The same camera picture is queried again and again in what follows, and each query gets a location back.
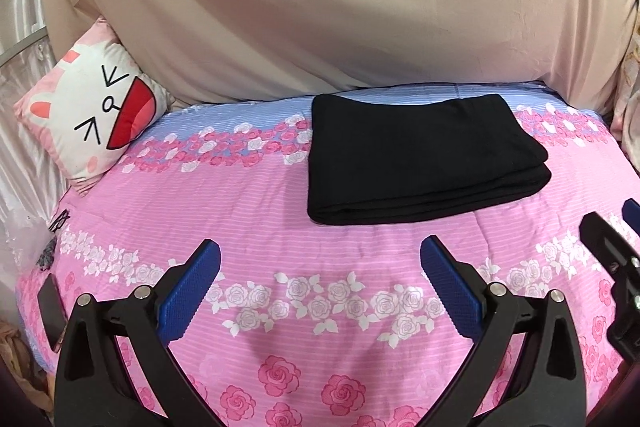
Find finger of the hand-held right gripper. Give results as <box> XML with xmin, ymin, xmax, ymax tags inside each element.
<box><xmin>580</xmin><ymin>210</ymin><xmax>640</xmax><ymax>349</ymax></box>
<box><xmin>622</xmin><ymin>199</ymin><xmax>640</xmax><ymax>237</ymax></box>

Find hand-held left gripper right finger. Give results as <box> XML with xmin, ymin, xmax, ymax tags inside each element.
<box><xmin>420</xmin><ymin>235</ymin><xmax>587</xmax><ymax>427</ymax></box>

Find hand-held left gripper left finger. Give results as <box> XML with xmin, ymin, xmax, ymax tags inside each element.
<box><xmin>55</xmin><ymin>238</ymin><xmax>222</xmax><ymax>427</ymax></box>

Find black pants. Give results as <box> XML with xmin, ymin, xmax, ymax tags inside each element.
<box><xmin>306</xmin><ymin>93</ymin><xmax>552</xmax><ymax>225</ymax></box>

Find pink floral bedspread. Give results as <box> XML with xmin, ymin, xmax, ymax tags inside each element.
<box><xmin>15</xmin><ymin>79</ymin><xmax>640</xmax><ymax>427</ymax></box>

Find pale patterned curtain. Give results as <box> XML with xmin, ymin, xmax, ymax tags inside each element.
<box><xmin>607</xmin><ymin>14</ymin><xmax>640</xmax><ymax>148</ymax></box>

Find black phone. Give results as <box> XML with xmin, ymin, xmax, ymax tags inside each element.
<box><xmin>37</xmin><ymin>276</ymin><xmax>67</xmax><ymax>352</ymax></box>

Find clear plastic bag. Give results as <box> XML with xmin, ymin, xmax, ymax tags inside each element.
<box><xmin>0</xmin><ymin>207</ymin><xmax>63</xmax><ymax>273</ymax></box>

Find tan lace cloth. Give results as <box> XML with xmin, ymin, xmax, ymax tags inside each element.
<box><xmin>0</xmin><ymin>322</ymin><xmax>53</xmax><ymax>413</ymax></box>

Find cat face pillow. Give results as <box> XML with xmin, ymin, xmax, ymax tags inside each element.
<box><xmin>14</xmin><ymin>18</ymin><xmax>176</xmax><ymax>196</ymax></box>

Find silvery satin cloth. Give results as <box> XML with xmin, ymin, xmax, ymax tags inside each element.
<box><xmin>0</xmin><ymin>0</ymin><xmax>76</xmax><ymax>323</ymax></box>

